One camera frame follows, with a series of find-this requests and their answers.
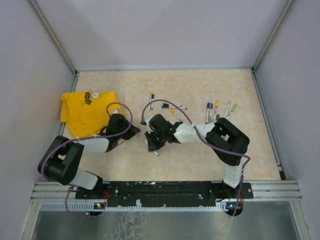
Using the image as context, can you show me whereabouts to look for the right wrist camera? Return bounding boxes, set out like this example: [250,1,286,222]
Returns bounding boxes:
[140,116,153,134]

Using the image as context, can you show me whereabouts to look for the yellow t-shirt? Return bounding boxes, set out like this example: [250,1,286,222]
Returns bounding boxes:
[60,91,124,138]

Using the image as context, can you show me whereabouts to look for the magenta capped white marker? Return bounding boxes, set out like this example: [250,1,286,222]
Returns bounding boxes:
[208,103,213,123]

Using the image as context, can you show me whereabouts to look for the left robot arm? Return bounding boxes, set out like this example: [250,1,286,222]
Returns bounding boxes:
[37,113,141,199]

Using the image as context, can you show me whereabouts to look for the navy capped white marker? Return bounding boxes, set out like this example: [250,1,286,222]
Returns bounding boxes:
[205,102,210,124]

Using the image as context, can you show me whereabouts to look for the white cable duct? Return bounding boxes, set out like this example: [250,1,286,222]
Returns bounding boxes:
[39,201,236,212]

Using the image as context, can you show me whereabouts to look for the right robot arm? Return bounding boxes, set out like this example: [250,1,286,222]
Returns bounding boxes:
[141,114,250,198]

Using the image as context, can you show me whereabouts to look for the pink capped white marker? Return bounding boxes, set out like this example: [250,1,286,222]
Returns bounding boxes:
[224,100,232,118]

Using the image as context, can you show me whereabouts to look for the corner aluminium post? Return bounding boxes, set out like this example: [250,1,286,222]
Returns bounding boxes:
[252,0,295,73]
[27,0,78,76]

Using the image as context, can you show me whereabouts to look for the yellow capped slim marker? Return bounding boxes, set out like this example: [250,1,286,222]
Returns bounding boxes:
[212,98,220,122]

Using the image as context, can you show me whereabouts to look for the yellow capped clear pen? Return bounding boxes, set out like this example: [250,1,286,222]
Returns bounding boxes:
[169,108,184,123]

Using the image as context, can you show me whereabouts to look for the left corner aluminium post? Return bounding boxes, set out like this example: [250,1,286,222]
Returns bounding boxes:
[27,0,78,76]

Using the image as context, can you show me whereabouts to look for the right corner aluminium post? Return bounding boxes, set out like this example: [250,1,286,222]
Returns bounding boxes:
[252,0,295,73]

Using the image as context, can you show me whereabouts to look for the lime green capped marker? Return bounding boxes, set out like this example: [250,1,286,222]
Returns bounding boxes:
[226,103,238,119]

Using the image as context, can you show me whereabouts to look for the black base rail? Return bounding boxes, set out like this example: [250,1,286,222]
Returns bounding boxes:
[75,181,239,208]

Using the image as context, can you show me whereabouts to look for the blue eraser-cap white marker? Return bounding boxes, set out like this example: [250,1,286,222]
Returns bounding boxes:
[150,94,155,110]

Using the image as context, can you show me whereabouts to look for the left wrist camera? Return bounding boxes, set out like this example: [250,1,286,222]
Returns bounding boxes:
[112,108,122,115]

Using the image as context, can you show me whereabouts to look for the dark blue capped marker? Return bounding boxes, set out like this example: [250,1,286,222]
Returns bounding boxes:
[161,105,187,110]

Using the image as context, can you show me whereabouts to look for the black eraser-cap white marker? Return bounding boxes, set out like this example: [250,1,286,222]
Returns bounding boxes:
[162,103,182,107]

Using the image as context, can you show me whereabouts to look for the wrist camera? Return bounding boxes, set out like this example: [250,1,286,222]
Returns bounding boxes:
[112,108,122,115]
[140,116,153,134]

